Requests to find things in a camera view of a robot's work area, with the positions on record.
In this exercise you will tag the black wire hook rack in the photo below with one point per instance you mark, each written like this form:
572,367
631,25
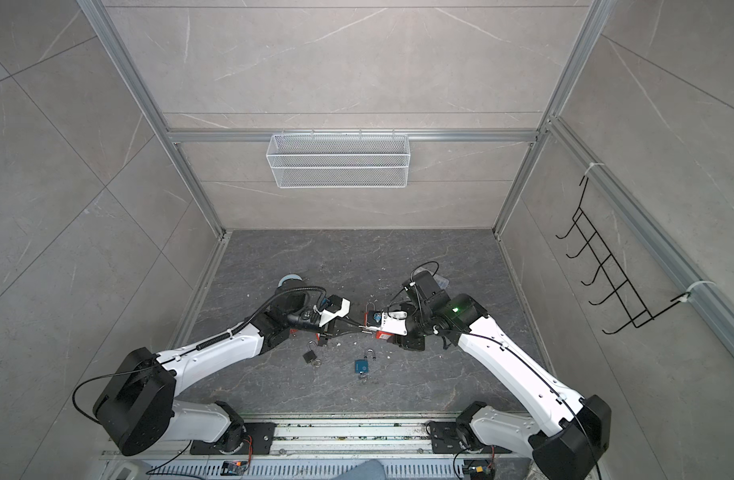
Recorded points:
610,268

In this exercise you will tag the small black padlock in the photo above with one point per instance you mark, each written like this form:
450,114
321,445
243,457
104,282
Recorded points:
311,358

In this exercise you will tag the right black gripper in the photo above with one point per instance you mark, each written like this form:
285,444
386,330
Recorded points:
409,342

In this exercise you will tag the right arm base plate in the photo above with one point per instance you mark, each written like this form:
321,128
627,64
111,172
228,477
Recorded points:
449,437

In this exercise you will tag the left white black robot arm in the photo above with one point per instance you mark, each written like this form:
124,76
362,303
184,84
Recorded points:
139,405

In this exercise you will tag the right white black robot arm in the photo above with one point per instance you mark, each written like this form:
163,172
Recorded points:
563,432

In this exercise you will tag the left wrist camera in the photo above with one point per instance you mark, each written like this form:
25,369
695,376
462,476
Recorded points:
332,308

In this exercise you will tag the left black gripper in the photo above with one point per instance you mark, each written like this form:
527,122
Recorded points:
345,326

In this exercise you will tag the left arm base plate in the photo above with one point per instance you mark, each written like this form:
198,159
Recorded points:
255,438

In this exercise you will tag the white wire mesh basket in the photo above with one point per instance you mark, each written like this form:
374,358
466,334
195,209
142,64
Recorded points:
346,160

